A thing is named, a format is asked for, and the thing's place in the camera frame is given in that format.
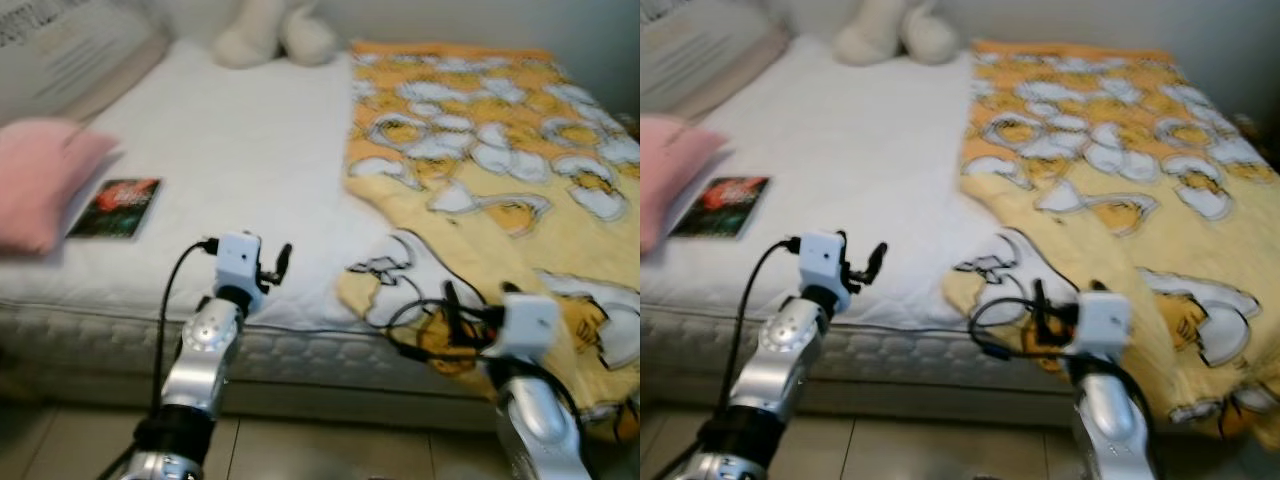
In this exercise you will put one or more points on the beige floral print pillow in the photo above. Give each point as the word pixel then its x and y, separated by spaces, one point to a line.
pixel 70 50
pixel 700 50

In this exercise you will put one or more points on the white quilted mattress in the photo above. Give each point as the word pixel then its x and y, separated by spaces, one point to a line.
pixel 250 150
pixel 860 150

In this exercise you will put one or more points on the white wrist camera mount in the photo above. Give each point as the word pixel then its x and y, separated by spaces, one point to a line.
pixel 1102 322
pixel 238 262
pixel 528 325
pixel 822 262

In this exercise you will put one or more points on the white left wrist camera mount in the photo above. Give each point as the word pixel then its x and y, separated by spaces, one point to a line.
pixel 822 262
pixel 238 262

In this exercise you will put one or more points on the white plush toy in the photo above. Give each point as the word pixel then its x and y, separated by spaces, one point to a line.
pixel 260 40
pixel 880 40

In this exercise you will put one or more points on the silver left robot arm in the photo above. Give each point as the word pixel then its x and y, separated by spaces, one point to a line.
pixel 785 350
pixel 205 350

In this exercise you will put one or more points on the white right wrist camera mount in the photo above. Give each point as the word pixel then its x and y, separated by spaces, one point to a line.
pixel 528 325
pixel 1102 322

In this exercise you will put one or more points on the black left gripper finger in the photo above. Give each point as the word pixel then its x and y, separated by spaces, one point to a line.
pixel 265 255
pixel 851 255
pixel 283 260
pixel 878 260

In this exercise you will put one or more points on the pink plush pillow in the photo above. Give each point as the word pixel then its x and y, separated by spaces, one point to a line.
pixel 40 185
pixel 670 180

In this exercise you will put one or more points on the dark red green book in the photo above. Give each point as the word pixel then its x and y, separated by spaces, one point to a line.
pixel 720 207
pixel 115 208

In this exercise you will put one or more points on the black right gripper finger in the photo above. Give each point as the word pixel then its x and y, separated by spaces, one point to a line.
pixel 1041 312
pixel 452 312

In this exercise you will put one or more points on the yellow orange cartoon blanket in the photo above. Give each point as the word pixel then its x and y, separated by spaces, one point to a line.
pixel 1130 150
pixel 520 150

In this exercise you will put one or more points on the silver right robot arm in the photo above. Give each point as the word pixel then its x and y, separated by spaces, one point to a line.
pixel 1105 420
pixel 535 420

